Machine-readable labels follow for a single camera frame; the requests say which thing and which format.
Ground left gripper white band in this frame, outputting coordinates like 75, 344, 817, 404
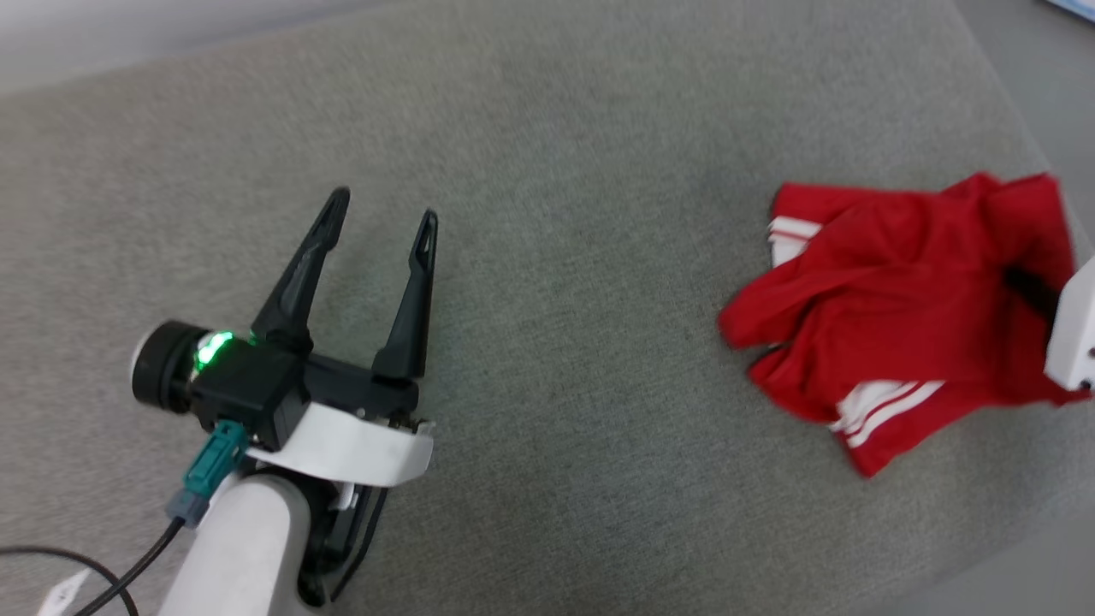
248, 188, 438, 486

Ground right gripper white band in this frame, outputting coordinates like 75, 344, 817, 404
1005, 257, 1095, 393

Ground red shirt with white sleeves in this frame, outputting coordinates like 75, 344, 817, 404
717, 171, 1092, 478

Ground teal cable connector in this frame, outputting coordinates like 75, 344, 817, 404
167, 419, 251, 529

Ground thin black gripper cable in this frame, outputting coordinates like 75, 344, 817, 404
329, 486, 388, 601

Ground black camera cable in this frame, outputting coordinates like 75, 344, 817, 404
0, 518, 185, 616

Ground white cable tag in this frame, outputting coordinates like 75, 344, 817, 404
38, 567, 91, 616

